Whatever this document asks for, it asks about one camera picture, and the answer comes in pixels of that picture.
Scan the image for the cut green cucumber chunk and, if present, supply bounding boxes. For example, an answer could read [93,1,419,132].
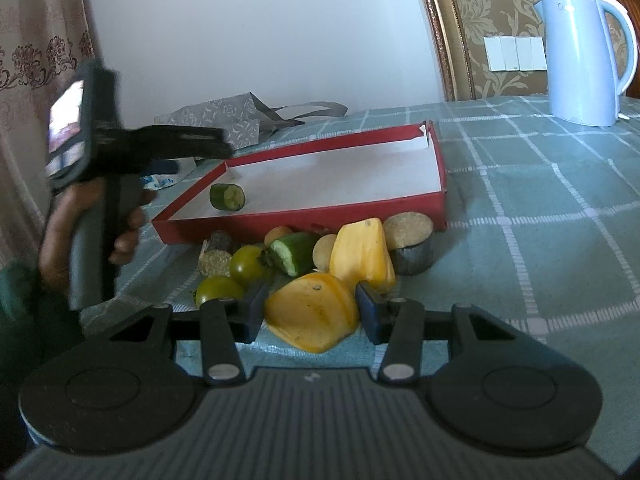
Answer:
[209,183,246,212]

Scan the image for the short dark sugarcane piece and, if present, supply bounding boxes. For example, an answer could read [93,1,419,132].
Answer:
[383,211,434,275]

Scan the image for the green tomato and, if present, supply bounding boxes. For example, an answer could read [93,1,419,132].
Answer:
[229,245,270,289]
[194,275,244,308]

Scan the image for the brown longan fruit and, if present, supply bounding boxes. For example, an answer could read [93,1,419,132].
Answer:
[264,226,293,247]
[312,234,336,272]

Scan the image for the red shallow cardboard box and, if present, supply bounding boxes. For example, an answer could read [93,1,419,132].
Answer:
[152,122,447,244]

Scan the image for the brown wooden headboard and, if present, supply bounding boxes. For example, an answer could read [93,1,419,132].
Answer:
[603,0,640,99]

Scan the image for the grey patterned gift bag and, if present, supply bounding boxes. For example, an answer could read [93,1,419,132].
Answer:
[154,92,348,150]

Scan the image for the person's left hand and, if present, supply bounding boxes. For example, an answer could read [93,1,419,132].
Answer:
[38,178,156,296]

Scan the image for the large yellow jackfruit piece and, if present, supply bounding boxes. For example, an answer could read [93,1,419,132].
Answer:
[264,272,359,353]

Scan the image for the cat print tissue pack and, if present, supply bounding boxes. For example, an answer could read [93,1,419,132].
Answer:
[141,174,179,191]

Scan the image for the light blue electric kettle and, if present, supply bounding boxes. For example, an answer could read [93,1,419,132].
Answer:
[534,0,639,127]

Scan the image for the white wall switch panel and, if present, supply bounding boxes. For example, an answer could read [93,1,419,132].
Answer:
[484,36,547,72]

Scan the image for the small yellow jackfruit piece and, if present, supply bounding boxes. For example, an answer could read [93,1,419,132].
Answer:
[329,218,396,294]

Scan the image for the green checkered tablecloth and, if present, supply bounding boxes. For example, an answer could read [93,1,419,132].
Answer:
[89,96,639,479]

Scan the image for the floral beige curtain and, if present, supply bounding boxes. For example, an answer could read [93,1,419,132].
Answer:
[0,0,93,266]

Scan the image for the gold framed wallpaper panel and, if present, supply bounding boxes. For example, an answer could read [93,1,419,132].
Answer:
[423,0,547,101]

